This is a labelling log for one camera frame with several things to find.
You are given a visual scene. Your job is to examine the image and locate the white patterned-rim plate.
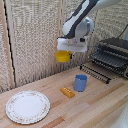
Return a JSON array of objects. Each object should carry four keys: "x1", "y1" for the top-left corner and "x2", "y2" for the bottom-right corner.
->
[{"x1": 5, "y1": 90, "x2": 52, "y2": 125}]

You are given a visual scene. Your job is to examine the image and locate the black cable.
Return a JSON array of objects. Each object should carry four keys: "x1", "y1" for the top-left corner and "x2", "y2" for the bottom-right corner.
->
[{"x1": 116, "y1": 23, "x2": 128, "y2": 40}]

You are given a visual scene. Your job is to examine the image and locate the yellow bowl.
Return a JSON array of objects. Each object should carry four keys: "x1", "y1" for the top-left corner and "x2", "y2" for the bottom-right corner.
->
[{"x1": 54, "y1": 50, "x2": 73, "y2": 64}]

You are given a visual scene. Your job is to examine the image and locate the black wire dish rack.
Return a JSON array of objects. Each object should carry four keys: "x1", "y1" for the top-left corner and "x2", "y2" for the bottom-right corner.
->
[{"x1": 79, "y1": 37, "x2": 128, "y2": 85}]

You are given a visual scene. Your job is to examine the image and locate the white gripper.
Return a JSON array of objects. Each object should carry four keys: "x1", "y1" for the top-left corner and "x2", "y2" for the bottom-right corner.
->
[{"x1": 56, "y1": 36, "x2": 90, "y2": 62}]

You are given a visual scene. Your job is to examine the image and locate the orange rectangular block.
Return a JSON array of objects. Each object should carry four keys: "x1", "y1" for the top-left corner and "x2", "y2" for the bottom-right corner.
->
[{"x1": 59, "y1": 86, "x2": 76, "y2": 99}]

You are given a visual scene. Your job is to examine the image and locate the blue cup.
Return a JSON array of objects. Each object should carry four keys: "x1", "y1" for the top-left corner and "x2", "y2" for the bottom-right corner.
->
[{"x1": 73, "y1": 74, "x2": 89, "y2": 93}]

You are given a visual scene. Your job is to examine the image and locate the beige woven folding screen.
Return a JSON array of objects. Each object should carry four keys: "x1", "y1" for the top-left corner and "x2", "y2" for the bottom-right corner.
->
[{"x1": 0, "y1": 0, "x2": 128, "y2": 94}]

